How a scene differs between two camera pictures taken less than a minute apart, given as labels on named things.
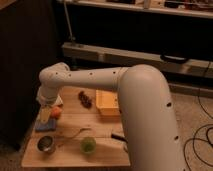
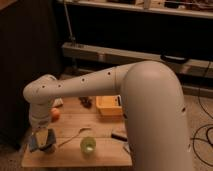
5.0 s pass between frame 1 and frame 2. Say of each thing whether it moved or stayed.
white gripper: moved
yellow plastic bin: stayed
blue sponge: moved
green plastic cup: stayed
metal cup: stayed
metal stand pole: stayed
